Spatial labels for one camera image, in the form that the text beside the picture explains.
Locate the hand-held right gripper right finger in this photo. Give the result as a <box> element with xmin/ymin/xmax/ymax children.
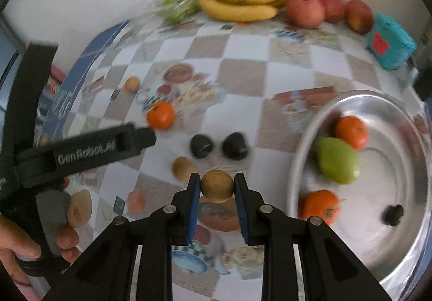
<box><xmin>234</xmin><ymin>172</ymin><xmax>394</xmax><ymax>301</ymax></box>

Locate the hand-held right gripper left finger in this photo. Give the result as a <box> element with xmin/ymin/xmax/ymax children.
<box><xmin>49</xmin><ymin>173</ymin><xmax>201</xmax><ymax>301</ymax></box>

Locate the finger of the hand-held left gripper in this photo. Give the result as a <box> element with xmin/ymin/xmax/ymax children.
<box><xmin>116</xmin><ymin>122</ymin><xmax>156</xmax><ymax>160</ymax></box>

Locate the brown longan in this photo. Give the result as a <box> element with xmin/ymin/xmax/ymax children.
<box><xmin>200</xmin><ymin>170</ymin><xmax>235</xmax><ymax>203</ymax></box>
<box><xmin>123</xmin><ymin>76</ymin><xmax>140</xmax><ymax>93</ymax></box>
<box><xmin>172</xmin><ymin>157</ymin><xmax>198</xmax><ymax>183</ymax></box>

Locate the orange tangerine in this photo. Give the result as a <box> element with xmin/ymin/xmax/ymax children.
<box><xmin>299</xmin><ymin>190</ymin><xmax>341</xmax><ymax>225</ymax></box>
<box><xmin>335</xmin><ymin>116</ymin><xmax>368</xmax><ymax>150</ymax></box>
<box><xmin>147</xmin><ymin>101</ymin><xmax>176</xmax><ymax>130</ymax></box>

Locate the dark purple round fruit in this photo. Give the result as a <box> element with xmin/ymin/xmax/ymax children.
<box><xmin>223</xmin><ymin>132</ymin><xmax>249</xmax><ymax>160</ymax></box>
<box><xmin>190</xmin><ymin>134</ymin><xmax>214</xmax><ymax>160</ymax></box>
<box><xmin>382</xmin><ymin>205</ymin><xmax>404</xmax><ymax>225</ymax></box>

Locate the green mango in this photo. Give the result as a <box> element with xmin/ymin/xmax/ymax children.
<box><xmin>315</xmin><ymin>137</ymin><xmax>360</xmax><ymax>185</ymax></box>

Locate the round metal plate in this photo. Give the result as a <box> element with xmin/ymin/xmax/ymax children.
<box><xmin>286</xmin><ymin>88</ymin><xmax>432</xmax><ymax>301</ymax></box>

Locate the person's left hand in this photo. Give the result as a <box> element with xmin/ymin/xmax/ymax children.
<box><xmin>0</xmin><ymin>215</ymin><xmax>82</xmax><ymax>300</ymax></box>

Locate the clear glass mug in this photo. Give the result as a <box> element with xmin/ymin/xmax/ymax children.
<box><xmin>40</xmin><ymin>83</ymin><xmax>73</xmax><ymax>126</ymax></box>

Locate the printed checkered tablecloth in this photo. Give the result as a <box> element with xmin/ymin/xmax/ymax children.
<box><xmin>34</xmin><ymin>7</ymin><xmax>432</xmax><ymax>301</ymax></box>

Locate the clear bag of green fruit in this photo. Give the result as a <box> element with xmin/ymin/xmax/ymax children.
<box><xmin>148</xmin><ymin>0</ymin><xmax>203</xmax><ymax>25</ymax></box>

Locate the red apple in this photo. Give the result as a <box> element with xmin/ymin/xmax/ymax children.
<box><xmin>344</xmin><ymin>0</ymin><xmax>374</xmax><ymax>34</ymax></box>
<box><xmin>315</xmin><ymin>0</ymin><xmax>346</xmax><ymax>23</ymax></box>
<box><xmin>286</xmin><ymin>0</ymin><xmax>325</xmax><ymax>29</ymax></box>

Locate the teal box with red label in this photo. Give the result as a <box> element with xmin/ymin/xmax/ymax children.
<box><xmin>366</xmin><ymin>12</ymin><xmax>417</xmax><ymax>69</ymax></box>

